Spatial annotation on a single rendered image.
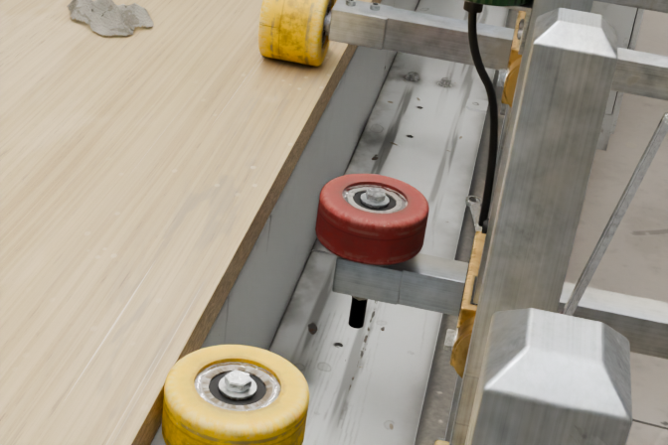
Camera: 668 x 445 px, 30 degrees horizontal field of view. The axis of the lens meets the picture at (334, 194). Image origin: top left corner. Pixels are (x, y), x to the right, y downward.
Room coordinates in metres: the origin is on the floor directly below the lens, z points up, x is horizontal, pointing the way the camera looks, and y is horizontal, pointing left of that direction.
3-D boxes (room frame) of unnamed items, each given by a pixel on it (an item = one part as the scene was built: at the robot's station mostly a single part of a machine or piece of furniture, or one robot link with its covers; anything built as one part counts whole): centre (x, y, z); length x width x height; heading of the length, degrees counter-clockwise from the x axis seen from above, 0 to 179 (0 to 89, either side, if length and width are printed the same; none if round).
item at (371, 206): (0.80, -0.03, 0.85); 0.08 x 0.08 x 0.11
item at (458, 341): (0.77, -0.12, 0.85); 0.14 x 0.06 x 0.05; 173
